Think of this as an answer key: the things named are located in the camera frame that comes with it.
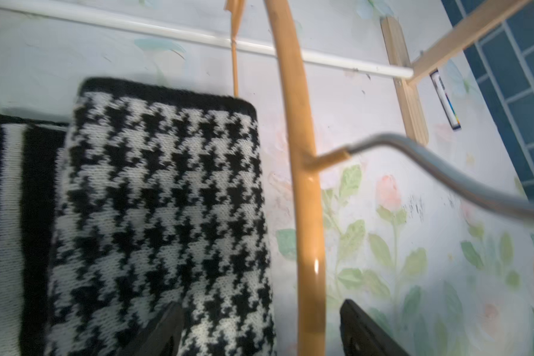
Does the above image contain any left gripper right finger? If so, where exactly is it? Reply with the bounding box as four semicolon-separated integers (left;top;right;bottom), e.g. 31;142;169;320
340;299;409;356

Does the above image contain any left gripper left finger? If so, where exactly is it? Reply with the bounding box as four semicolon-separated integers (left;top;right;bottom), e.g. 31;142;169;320
117;302;184;356

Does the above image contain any wooden clothes hanger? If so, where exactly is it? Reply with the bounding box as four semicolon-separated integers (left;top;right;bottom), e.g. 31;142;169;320
223;0;534;356

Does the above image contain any black white houndstooth scarf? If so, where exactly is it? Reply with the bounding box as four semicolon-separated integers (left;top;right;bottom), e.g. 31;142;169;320
0;77;276;355

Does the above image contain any floral table mat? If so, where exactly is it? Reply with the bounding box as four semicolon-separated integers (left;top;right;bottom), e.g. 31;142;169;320
0;1;534;355

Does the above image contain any wooden clothes rack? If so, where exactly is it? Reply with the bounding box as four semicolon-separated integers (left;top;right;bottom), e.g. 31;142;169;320
0;1;526;145

